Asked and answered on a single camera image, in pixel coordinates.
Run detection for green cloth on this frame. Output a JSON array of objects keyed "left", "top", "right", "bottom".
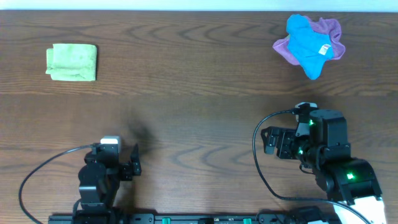
[{"left": 45, "top": 44, "right": 97, "bottom": 82}]

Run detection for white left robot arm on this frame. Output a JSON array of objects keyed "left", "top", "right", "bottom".
[{"left": 72, "top": 143, "right": 142, "bottom": 223}]

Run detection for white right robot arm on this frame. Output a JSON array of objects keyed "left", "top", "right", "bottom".
[{"left": 253, "top": 107, "right": 386, "bottom": 223}]

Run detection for blue cloth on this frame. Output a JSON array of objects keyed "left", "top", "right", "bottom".
[{"left": 286, "top": 14, "right": 334, "bottom": 80}]

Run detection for purple cloth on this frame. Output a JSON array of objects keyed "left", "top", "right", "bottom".
[{"left": 272, "top": 16, "right": 346, "bottom": 65}]

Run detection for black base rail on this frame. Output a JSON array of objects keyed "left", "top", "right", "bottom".
[{"left": 48, "top": 207, "right": 341, "bottom": 224}]

